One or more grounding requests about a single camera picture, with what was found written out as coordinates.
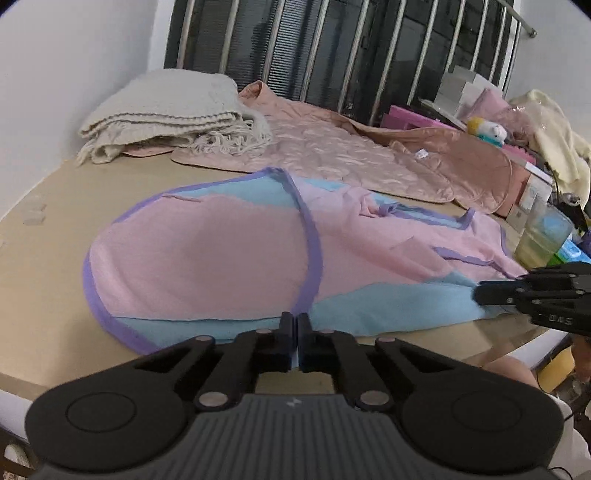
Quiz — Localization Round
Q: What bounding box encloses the yellow and white plush toy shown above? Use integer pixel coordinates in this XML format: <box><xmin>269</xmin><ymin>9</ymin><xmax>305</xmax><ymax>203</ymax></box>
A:
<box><xmin>466</xmin><ymin>117</ymin><xmax>509</xmax><ymax>147</ymax></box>

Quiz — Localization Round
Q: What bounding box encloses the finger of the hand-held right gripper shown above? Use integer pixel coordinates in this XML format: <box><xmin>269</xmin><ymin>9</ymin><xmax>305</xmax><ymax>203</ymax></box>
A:
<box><xmin>523</xmin><ymin>262</ymin><xmax>591</xmax><ymax>289</ymax></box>
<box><xmin>473</xmin><ymin>277</ymin><xmax>591</xmax><ymax>309</ymax></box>

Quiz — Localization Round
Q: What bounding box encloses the pink quilted blanket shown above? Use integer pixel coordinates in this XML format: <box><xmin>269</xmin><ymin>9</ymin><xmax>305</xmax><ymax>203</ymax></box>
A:
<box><xmin>124</xmin><ymin>80</ymin><xmax>529</xmax><ymax>215</ymax></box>

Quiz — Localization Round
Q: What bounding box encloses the metal window railing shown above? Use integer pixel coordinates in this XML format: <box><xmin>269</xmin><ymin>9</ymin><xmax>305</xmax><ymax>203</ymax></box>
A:
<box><xmin>164</xmin><ymin>0</ymin><xmax>539</xmax><ymax>126</ymax></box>

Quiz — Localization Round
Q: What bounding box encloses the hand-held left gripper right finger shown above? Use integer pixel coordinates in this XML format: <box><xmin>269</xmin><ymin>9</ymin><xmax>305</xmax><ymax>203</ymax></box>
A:
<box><xmin>298</xmin><ymin>313</ymin><xmax>463</xmax><ymax>412</ymax></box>

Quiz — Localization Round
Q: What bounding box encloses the pink and blue garment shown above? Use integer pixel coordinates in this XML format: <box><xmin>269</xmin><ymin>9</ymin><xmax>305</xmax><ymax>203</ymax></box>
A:
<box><xmin>83</xmin><ymin>167</ymin><xmax>529</xmax><ymax>356</ymax></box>

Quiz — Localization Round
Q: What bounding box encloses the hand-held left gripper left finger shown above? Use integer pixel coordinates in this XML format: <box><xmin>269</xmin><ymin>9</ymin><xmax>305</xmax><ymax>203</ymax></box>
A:
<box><xmin>131</xmin><ymin>311</ymin><xmax>296</xmax><ymax>414</ymax></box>

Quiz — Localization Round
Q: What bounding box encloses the white carton box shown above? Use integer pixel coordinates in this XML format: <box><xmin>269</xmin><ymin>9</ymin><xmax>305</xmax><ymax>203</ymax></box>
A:
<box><xmin>505</xmin><ymin>168</ymin><xmax>555</xmax><ymax>232</ymax></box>

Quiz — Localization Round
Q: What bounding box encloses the clear plastic bag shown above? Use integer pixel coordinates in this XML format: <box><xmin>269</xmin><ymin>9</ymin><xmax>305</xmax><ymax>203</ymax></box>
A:
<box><xmin>503</xmin><ymin>104</ymin><xmax>542</xmax><ymax>145</ymax></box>

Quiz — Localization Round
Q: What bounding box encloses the pink box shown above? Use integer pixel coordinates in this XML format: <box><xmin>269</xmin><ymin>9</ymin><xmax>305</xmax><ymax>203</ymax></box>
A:
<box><xmin>381</xmin><ymin>105</ymin><xmax>462</xmax><ymax>134</ymax></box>

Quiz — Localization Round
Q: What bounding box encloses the cream yellow cloth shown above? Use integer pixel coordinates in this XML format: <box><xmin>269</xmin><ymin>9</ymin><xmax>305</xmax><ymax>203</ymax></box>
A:
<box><xmin>508</xmin><ymin>89</ymin><xmax>591</xmax><ymax>208</ymax></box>

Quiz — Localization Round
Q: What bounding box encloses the stack of white boxes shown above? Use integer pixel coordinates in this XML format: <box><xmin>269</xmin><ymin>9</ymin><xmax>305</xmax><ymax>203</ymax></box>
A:
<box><xmin>436</xmin><ymin>65</ymin><xmax>504</xmax><ymax>116</ymax></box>

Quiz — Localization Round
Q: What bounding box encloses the pink pouch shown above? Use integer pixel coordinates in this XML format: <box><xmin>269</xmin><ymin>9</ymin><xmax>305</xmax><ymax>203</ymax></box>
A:
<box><xmin>475</xmin><ymin>88</ymin><xmax>509</xmax><ymax>121</ymax></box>

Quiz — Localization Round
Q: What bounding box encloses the blue packet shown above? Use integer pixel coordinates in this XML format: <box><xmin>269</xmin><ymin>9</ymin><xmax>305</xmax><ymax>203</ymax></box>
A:
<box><xmin>556</xmin><ymin>239</ymin><xmax>583</xmax><ymax>265</ymax></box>

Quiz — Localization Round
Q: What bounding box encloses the dark flat board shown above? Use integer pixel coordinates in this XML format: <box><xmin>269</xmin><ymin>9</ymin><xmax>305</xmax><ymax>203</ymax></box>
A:
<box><xmin>418</xmin><ymin>97</ymin><xmax>468</xmax><ymax>127</ymax></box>

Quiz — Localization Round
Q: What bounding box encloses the white knit fringed blanket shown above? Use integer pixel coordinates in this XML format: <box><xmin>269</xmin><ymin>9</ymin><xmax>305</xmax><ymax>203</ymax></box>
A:
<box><xmin>76</xmin><ymin>69</ymin><xmax>273</xmax><ymax>166</ymax></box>

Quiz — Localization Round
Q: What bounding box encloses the translucent plastic container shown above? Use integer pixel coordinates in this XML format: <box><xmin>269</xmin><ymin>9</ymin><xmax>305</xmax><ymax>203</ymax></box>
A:
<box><xmin>515</xmin><ymin>198</ymin><xmax>575</xmax><ymax>269</ymax></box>

